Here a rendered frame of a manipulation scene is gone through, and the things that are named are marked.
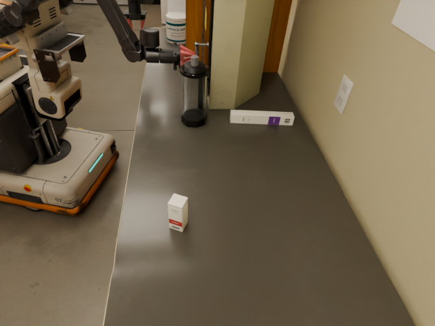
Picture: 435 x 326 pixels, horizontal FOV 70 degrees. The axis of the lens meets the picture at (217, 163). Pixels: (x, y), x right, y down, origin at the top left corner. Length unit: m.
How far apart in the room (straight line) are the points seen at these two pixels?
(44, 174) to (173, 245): 1.44
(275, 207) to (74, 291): 1.30
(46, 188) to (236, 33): 1.43
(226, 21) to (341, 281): 0.91
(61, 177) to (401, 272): 1.81
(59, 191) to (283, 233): 1.47
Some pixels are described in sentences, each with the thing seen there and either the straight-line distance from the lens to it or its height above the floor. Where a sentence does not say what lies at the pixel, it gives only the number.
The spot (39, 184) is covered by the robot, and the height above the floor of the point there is 0.27.
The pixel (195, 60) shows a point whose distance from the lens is 1.15.
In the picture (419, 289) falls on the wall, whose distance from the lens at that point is 0.93.
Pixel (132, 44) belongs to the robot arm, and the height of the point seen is 1.19.
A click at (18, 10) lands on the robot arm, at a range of 1.53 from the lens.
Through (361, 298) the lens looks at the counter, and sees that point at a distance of 0.89.
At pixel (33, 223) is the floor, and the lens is 2.32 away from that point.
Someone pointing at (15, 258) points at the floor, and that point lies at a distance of 2.20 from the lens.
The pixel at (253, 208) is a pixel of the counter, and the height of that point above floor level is 0.94.
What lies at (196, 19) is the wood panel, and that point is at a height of 1.19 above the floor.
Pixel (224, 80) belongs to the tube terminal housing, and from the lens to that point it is 1.31.
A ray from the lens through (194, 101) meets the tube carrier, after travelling 1.19.
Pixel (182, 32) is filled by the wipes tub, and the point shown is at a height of 1.01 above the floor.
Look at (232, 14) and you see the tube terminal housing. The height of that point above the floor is 1.33.
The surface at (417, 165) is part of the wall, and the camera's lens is 0.88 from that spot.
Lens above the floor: 1.66
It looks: 41 degrees down
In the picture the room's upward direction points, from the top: 5 degrees clockwise
